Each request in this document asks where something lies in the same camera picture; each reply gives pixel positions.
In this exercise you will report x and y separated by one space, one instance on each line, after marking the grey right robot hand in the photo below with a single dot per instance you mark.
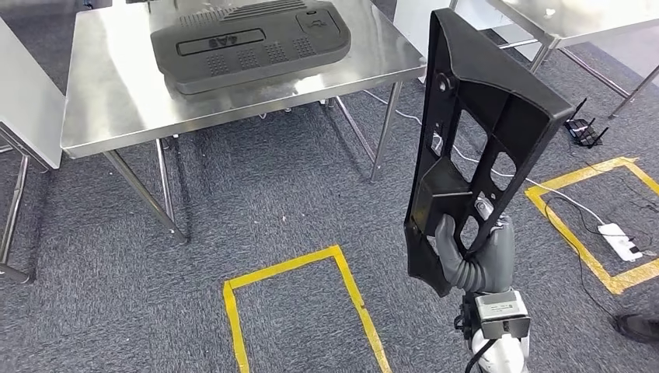
494 267

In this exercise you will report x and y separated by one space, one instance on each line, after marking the black foam engine cover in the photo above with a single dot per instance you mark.
247 56

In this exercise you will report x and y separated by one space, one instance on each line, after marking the black wifi router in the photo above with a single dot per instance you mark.
584 131

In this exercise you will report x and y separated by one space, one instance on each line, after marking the black plastic frame part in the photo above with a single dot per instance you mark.
489 67

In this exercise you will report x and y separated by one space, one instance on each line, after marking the yellow floor tape square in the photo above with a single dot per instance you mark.
618 282
350 278

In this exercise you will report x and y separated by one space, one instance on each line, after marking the steel workbench table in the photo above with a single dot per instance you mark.
113 92

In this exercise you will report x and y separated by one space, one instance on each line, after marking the white power strip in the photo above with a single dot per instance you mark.
620 242

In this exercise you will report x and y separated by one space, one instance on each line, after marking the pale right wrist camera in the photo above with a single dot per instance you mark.
502 313

